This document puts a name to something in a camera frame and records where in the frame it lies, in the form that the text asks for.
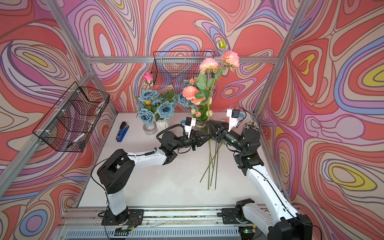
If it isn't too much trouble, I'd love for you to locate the blue rose bouquet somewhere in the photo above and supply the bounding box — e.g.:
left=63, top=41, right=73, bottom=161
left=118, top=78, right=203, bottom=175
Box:
left=135, top=89, right=190, bottom=126

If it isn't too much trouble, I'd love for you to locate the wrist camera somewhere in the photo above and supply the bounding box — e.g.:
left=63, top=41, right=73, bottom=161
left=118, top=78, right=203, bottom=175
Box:
left=226, top=109, right=243, bottom=132
left=181, top=117, right=196, bottom=138

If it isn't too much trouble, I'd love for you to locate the white ribbed ceramic vase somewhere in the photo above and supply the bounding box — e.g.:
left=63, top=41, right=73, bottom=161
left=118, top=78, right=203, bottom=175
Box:
left=156, top=119, right=169, bottom=132

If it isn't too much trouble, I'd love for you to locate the blue black stapler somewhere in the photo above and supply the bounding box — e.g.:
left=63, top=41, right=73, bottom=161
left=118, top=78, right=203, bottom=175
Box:
left=116, top=122, right=130, bottom=143

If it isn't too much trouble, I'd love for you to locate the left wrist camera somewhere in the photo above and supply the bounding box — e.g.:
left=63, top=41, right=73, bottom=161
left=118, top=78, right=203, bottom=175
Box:
left=181, top=117, right=196, bottom=138

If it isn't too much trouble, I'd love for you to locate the back black wire basket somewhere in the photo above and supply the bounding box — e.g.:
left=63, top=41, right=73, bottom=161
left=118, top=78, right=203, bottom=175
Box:
left=151, top=50, right=216, bottom=86

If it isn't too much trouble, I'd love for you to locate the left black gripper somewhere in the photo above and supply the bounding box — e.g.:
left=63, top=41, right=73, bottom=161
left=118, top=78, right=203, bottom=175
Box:
left=170, top=131, right=211, bottom=154

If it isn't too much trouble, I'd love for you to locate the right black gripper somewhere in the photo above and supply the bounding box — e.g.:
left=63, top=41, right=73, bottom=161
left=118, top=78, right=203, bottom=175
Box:
left=205, top=119, right=245, bottom=153

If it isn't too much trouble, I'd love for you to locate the black wire basket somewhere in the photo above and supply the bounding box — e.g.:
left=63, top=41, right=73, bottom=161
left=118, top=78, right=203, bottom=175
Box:
left=151, top=50, right=216, bottom=86
left=33, top=83, right=110, bottom=153

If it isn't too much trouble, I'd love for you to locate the clear glass vase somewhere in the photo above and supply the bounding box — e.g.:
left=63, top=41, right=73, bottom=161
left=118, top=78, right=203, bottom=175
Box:
left=194, top=120, right=209, bottom=133

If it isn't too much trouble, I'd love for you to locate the light pink rose stem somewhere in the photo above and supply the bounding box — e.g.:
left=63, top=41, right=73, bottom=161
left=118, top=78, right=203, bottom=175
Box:
left=208, top=140, right=214, bottom=190

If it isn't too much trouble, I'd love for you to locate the peach rose bouquet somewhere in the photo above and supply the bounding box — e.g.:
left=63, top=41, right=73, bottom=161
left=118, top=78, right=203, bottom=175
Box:
left=182, top=77, right=214, bottom=121

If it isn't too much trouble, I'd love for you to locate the metal mesh pencil cup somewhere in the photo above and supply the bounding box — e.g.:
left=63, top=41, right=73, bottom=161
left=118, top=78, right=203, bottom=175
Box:
left=244, top=121, right=260, bottom=131

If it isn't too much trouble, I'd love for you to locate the clear tape roll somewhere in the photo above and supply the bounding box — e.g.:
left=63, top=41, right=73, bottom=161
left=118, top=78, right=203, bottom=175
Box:
left=143, top=123, right=158, bottom=136

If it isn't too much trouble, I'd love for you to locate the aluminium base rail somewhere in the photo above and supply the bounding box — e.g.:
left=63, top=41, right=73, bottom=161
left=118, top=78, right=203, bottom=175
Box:
left=50, top=205, right=310, bottom=240

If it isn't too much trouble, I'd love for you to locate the white marker in basket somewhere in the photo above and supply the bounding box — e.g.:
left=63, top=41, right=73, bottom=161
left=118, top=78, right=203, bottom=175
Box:
left=66, top=133, right=85, bottom=148

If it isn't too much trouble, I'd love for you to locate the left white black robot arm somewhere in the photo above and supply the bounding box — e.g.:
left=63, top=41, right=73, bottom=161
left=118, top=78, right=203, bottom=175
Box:
left=97, top=124, right=213, bottom=227

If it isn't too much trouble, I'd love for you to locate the pink rose spray with bud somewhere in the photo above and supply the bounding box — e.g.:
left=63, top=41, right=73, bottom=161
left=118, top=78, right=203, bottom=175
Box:
left=193, top=38, right=241, bottom=190

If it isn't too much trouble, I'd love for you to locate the left black wire basket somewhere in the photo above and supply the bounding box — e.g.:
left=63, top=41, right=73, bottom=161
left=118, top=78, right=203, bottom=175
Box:
left=33, top=83, right=110, bottom=153

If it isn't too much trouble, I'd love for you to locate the pink peach rose spray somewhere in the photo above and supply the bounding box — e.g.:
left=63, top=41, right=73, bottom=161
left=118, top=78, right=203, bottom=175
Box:
left=200, top=140, right=224, bottom=189

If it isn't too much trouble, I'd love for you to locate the magenta rose bud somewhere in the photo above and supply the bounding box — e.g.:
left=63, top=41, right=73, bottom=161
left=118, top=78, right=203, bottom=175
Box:
left=144, top=72, right=153, bottom=88

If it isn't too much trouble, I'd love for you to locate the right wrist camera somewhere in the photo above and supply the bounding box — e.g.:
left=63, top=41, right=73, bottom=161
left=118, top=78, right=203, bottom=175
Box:
left=226, top=109, right=243, bottom=132

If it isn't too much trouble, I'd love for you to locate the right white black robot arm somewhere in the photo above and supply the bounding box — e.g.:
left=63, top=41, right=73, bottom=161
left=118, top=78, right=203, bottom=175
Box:
left=207, top=121, right=316, bottom=240

